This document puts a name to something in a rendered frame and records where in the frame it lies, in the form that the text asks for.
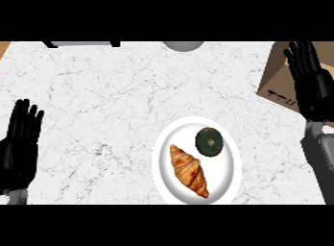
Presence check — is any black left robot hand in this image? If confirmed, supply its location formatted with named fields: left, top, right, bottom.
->
left=0, top=98, right=47, bottom=197

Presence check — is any brown cardboard box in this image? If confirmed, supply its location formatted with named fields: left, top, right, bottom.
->
left=256, top=40, right=334, bottom=125

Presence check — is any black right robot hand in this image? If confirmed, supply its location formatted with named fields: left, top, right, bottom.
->
left=281, top=40, right=334, bottom=123

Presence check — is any golden brown croissant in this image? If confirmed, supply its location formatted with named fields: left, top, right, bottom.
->
left=168, top=144, right=211, bottom=200

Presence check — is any dark green round fruit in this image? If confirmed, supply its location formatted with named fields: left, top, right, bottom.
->
left=194, top=127, right=224, bottom=158

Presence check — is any grey round object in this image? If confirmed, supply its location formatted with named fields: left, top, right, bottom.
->
left=163, top=40, right=205, bottom=53

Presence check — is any grey and black appliance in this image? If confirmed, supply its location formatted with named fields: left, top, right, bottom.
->
left=41, top=40, right=122, bottom=49

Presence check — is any white oval plate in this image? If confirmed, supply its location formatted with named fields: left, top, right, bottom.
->
left=152, top=115, right=243, bottom=206

